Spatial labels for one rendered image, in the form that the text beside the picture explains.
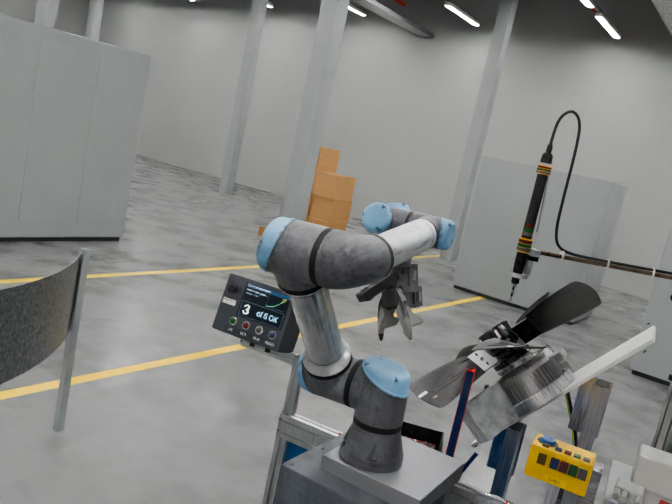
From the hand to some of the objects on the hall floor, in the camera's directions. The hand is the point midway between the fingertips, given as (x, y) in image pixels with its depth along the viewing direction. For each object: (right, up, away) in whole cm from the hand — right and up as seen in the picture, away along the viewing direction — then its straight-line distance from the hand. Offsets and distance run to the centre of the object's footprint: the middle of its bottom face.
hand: (392, 340), depth 171 cm
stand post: (+30, -126, +79) cm, 152 cm away
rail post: (-47, -113, +61) cm, 136 cm away
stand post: (+50, -132, +70) cm, 157 cm away
